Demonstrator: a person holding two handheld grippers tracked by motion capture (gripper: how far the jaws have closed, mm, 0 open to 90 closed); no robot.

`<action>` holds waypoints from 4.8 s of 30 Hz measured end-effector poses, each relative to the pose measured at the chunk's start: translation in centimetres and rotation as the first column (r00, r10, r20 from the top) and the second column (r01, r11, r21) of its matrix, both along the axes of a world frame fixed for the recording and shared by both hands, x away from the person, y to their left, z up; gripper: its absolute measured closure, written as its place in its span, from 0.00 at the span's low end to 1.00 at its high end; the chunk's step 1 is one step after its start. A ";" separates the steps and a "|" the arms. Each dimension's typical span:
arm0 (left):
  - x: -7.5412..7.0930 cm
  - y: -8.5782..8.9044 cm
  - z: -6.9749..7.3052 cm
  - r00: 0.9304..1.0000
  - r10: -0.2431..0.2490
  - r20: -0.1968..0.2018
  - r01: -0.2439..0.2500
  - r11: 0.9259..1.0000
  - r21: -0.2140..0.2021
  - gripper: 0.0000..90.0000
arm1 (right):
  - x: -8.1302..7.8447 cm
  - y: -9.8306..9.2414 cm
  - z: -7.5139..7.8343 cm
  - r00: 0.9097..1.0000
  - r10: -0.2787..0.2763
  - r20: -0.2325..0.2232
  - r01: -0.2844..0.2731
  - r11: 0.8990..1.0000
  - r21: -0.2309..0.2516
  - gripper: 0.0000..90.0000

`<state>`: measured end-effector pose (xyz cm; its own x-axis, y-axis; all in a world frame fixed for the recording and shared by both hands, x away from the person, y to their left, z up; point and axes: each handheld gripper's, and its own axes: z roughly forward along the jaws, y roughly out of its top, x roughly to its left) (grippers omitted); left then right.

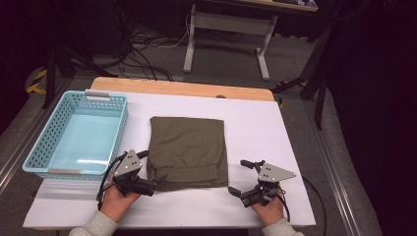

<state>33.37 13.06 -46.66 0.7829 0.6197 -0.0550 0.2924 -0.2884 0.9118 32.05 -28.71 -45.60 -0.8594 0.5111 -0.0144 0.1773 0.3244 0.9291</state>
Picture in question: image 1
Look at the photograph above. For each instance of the olive green pants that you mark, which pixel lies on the olive green pants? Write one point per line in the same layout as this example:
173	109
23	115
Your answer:
188	147

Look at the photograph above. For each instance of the metal floor rail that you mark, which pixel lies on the metal floor rail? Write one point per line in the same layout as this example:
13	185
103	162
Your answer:
23	144
337	177

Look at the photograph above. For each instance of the wooden table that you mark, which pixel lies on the wooden table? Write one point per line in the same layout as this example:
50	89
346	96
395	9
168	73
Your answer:
183	88

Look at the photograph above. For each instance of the white metal desk frame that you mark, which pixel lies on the white metal desk frame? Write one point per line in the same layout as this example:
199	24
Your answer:
226	23

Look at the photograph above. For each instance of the person's left hand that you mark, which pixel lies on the person's left hand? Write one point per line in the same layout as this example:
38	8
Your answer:
115	202

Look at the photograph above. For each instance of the light blue plastic basket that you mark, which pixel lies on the light blue plastic basket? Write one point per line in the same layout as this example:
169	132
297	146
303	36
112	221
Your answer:
82	141

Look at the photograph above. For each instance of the black tripod stand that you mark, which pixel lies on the black tripod stand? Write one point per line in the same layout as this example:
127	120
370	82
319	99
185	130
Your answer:
50	75

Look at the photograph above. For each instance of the white table mat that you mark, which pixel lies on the white table mat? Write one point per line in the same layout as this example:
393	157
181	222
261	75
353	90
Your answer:
252	137

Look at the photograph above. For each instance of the person's right hand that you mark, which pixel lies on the person's right hand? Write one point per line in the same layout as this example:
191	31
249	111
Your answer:
270	210

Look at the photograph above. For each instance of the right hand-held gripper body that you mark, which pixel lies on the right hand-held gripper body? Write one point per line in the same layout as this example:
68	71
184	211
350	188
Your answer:
273	173

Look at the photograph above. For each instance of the black metal stand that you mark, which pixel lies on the black metal stand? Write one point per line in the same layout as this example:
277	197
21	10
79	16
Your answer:
314	65

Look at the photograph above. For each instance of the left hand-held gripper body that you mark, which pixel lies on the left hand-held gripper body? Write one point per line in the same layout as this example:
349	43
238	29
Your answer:
130	164

